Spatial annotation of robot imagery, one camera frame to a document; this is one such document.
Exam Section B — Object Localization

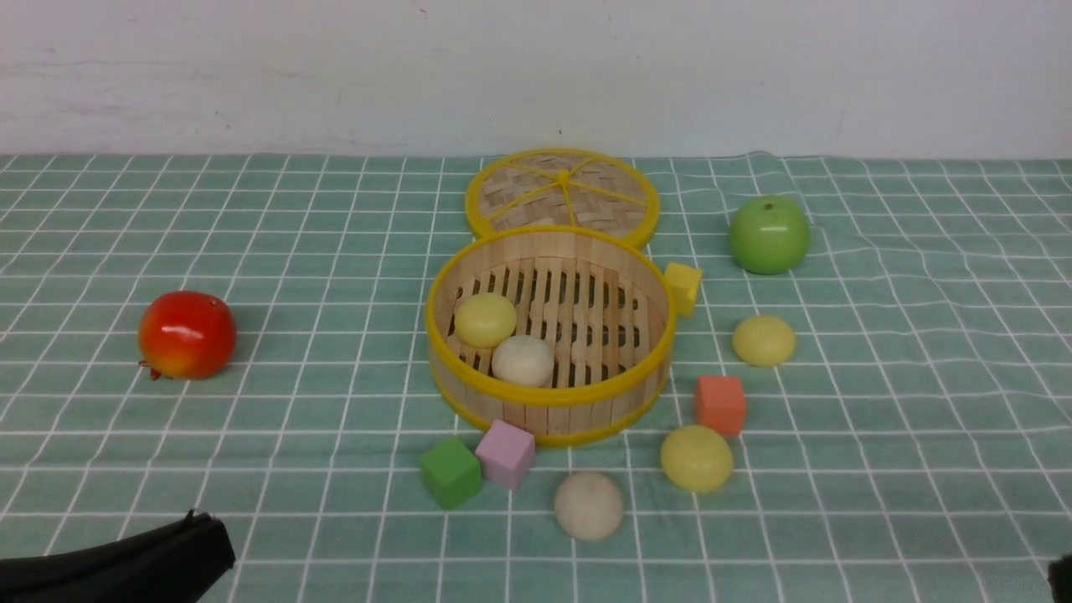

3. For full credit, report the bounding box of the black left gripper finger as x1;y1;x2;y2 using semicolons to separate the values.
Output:
1;510;236;602

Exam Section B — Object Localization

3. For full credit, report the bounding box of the yellow bun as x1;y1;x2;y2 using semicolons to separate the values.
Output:
660;425;734;492
731;314;796;367
453;291;517;348

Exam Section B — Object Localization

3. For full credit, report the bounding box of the orange cube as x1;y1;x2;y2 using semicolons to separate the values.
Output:
693;374;747;436

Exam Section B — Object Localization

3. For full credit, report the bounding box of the bamboo steamer tray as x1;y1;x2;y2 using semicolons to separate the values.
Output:
425;225;678;447

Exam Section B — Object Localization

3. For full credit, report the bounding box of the green apple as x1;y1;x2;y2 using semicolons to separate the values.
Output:
728;195;812;275

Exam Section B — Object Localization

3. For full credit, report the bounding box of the green cube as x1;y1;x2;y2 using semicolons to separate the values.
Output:
419;436;485;511

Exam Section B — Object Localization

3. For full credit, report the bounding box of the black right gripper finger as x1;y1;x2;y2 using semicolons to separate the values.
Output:
1048;554;1072;603

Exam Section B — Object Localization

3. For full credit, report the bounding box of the pink cube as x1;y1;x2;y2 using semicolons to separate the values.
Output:
475;420;536;490

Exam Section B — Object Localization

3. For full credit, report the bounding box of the woven bamboo steamer lid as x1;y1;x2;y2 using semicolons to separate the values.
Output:
464;148;660;249

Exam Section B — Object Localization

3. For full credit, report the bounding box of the yellow cube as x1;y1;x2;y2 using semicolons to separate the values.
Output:
662;262;704;317

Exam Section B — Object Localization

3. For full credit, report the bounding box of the green checkered tablecloth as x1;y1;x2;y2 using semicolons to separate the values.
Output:
1;152;1071;602

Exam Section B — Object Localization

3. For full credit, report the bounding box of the red pomegranate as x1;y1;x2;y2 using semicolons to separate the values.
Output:
138;290;238;380

